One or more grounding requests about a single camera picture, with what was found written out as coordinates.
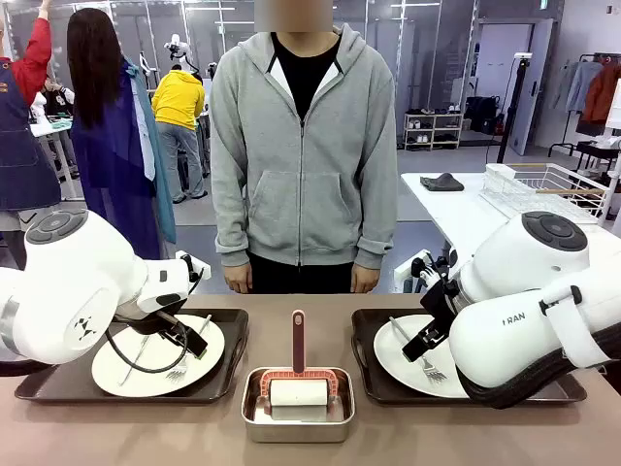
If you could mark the round white plate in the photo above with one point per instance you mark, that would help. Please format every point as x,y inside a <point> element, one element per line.
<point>393,359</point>
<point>145,388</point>

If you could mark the person's right forearm grey sleeve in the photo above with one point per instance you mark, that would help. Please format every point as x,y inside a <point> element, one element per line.
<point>233,218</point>

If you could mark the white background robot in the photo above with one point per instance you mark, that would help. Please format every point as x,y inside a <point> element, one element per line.
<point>175,48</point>

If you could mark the silver fork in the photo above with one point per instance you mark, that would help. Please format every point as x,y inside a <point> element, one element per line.
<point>180,374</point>
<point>436,374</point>

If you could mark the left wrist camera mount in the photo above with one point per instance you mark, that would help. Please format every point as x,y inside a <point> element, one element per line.
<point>194,269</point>

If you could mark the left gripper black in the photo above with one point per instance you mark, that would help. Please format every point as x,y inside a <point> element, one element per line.
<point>145,324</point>

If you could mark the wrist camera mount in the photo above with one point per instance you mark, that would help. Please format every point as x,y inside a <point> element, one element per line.
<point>194,269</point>
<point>417,272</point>

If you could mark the person's left hand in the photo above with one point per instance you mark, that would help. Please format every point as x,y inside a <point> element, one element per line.
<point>364,279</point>

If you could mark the person in grey hoodie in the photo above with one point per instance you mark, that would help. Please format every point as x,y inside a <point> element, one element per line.
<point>301,194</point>

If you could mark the silver table knife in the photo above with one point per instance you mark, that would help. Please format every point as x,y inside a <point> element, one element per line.
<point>133,361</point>

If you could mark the long-haired woman in blue dress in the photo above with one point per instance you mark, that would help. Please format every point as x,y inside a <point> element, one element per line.
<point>92,73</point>

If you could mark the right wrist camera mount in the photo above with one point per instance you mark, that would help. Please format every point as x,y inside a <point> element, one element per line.
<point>417,272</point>

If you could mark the dark brown serving tray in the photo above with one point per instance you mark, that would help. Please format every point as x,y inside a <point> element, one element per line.
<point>364,369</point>
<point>228,340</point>

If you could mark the dark grey folded cloth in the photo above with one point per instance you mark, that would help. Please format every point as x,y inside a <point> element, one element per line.
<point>444,183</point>

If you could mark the orange-brown hanging jacket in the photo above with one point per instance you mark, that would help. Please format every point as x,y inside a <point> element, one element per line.
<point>601,92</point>

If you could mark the person's right hand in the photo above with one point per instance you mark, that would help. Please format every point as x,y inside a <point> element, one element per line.
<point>238,279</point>

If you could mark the person in red with apron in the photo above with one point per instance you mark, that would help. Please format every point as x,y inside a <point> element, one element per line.
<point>19,145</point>

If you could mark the grey hanging jacket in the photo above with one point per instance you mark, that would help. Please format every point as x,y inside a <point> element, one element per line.
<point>577,82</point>

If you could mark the stainless steel rectangular container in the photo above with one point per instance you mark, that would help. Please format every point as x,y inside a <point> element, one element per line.
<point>296,432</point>

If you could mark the black clothes rack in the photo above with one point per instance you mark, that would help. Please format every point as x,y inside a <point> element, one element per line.
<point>563,141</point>

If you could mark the white side table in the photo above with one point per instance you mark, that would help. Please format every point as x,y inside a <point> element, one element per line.
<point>461,218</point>

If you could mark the white shoe rack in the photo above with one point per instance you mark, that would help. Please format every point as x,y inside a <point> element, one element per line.
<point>432,131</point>

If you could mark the black bag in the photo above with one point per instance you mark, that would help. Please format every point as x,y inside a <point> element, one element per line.
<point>482,114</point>

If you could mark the person in yellow hoodie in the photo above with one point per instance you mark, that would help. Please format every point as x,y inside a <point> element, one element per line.
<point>177,97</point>

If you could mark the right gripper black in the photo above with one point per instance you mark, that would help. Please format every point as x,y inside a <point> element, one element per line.
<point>439,306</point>

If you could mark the person's left forearm grey sleeve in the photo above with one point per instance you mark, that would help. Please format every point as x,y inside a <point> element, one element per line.
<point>376,218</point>

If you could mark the black tripod stand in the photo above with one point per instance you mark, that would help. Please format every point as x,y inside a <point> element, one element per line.
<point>520,82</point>

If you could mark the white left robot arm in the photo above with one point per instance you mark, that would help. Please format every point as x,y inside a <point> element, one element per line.
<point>73,272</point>

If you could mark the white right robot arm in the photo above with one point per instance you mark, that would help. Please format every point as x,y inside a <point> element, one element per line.
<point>509,340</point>

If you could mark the grey door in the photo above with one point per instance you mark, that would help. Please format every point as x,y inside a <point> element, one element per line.
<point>538,73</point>

